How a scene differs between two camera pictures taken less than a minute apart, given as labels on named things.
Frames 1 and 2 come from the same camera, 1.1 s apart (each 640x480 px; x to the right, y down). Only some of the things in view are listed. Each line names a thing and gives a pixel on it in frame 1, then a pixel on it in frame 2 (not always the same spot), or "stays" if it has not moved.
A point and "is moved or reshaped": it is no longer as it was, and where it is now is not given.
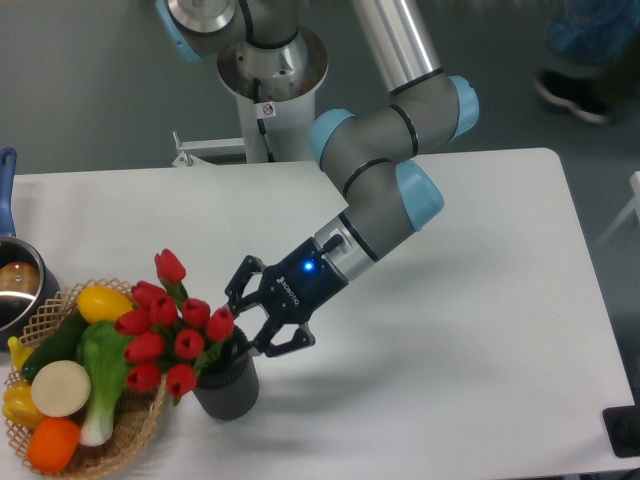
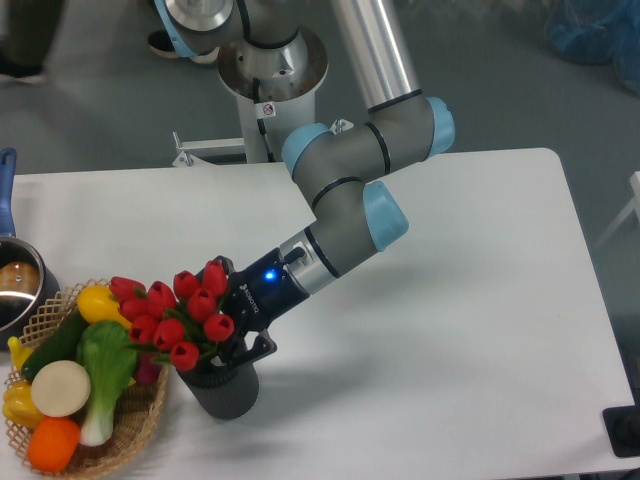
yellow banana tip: (19, 352) stays
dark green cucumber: (61, 345) stays
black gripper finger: (296, 340) -> (261, 346)
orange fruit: (52, 443) stays
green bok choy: (103, 351) stays
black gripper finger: (237, 301) -> (228, 266)
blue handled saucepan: (28, 279) stays
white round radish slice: (61, 388) stays
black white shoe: (587, 96) -> (203, 45)
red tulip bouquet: (168, 338) is moved or reshaped
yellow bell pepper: (18, 405) stays
